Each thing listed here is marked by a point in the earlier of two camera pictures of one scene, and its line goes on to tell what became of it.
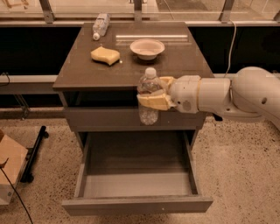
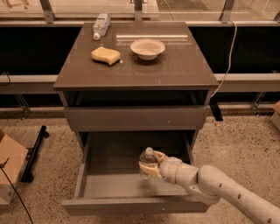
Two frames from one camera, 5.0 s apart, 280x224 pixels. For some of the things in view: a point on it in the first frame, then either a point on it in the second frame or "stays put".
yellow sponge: x=101 y=54 stays put
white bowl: x=147 y=49 stays put
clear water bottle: x=149 y=83 -> x=148 y=156
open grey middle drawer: x=136 y=172 stays put
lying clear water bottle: x=101 y=25 stays put
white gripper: x=185 y=94 -> x=170 y=168
